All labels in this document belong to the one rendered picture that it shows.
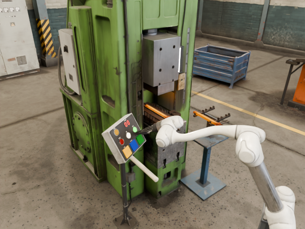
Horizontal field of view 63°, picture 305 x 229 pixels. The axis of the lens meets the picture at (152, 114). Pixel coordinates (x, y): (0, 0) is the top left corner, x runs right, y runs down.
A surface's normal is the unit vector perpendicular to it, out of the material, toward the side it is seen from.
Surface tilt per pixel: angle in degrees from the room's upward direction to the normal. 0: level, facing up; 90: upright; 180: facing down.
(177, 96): 90
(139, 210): 0
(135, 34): 90
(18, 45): 90
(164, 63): 90
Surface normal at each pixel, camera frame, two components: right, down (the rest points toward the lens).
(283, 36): -0.74, 0.34
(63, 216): 0.00, -0.88
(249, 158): -0.44, 0.34
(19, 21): 0.69, 0.34
